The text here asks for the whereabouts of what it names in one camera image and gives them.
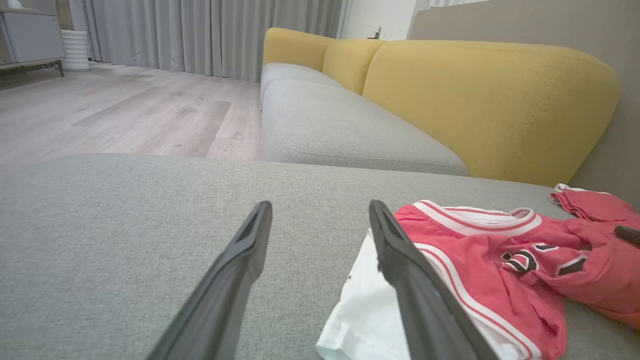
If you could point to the white figurine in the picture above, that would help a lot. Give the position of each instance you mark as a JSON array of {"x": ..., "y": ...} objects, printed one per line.
[{"x": 14, "y": 3}]

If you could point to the small grey sofa seat cushion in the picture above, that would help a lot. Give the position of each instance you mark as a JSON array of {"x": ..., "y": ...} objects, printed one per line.
[{"x": 290, "y": 72}]

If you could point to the narrow yellow sofa backrest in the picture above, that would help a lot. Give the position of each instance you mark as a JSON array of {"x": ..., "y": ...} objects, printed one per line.
[{"x": 350, "y": 62}]

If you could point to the wooden tv cabinet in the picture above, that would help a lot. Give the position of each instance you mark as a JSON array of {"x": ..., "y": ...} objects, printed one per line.
[{"x": 32, "y": 37}]

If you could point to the large grey sofa seat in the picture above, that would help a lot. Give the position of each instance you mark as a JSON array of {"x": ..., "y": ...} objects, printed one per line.
[{"x": 125, "y": 225}]

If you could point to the grey pleated curtain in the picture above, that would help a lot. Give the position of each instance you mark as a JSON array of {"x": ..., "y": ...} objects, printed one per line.
[{"x": 200, "y": 35}]

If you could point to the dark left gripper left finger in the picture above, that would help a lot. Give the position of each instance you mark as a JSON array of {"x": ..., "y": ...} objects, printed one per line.
[{"x": 225, "y": 300}]

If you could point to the red shorts with white stripe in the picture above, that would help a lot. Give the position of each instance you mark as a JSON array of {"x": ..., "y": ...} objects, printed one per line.
[{"x": 597, "y": 206}]

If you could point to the white ribbed plant pot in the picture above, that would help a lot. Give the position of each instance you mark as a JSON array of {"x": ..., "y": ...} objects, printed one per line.
[{"x": 76, "y": 50}]

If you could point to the small dark object on ledge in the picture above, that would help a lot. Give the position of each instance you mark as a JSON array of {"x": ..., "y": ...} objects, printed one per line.
[{"x": 376, "y": 32}]

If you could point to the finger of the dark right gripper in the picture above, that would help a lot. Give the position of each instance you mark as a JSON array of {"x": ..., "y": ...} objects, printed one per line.
[{"x": 630, "y": 236}]

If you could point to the yellow sofa end backrest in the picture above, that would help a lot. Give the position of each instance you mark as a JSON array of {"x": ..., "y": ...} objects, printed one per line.
[{"x": 295, "y": 47}]

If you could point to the wide yellow sofa backrest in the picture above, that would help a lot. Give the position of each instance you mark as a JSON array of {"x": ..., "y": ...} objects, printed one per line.
[{"x": 490, "y": 105}]

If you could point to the red mesh basketball jersey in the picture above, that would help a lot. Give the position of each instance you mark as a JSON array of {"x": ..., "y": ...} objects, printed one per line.
[{"x": 505, "y": 295}]

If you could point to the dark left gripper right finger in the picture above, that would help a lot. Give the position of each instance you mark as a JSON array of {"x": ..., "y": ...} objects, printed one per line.
[{"x": 420, "y": 300}]

